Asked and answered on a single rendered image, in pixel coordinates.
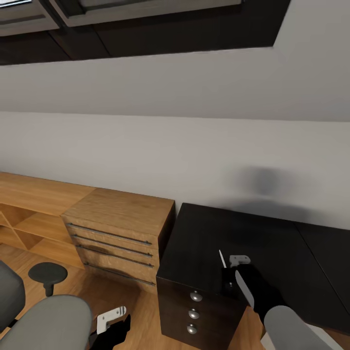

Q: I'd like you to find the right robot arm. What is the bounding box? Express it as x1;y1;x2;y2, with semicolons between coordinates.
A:
221;255;333;350

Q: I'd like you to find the swivel chair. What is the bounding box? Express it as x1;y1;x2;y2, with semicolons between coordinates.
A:
0;259;99;350

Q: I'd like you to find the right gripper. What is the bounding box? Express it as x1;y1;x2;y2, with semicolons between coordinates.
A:
221;267;238;284

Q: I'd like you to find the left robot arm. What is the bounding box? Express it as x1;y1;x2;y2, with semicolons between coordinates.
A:
88;306;131;350

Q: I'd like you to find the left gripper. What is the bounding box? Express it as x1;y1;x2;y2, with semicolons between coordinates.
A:
88;314;131;350

